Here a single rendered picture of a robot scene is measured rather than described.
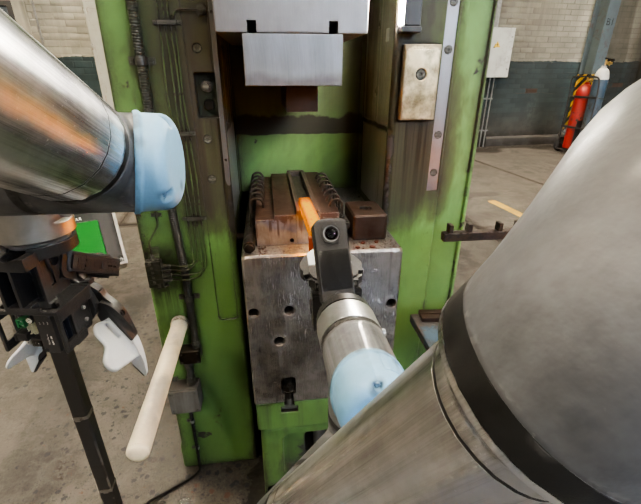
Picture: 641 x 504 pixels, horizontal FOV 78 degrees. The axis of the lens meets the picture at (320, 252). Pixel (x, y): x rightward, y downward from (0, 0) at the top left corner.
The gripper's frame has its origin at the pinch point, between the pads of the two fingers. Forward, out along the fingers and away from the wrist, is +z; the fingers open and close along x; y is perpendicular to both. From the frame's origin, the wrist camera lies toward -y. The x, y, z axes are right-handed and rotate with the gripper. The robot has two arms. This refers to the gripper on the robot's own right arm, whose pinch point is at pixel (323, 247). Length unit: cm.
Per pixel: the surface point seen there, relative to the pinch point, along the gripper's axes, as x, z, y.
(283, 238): -6.0, 27.7, 8.6
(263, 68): -7.8, 26.7, -28.6
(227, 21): -13.9, 26.6, -36.8
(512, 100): 442, 660, 15
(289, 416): -8, 23, 61
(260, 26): -7.8, 26.6, -35.9
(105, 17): -40, 41, -40
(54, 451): -96, 58, 99
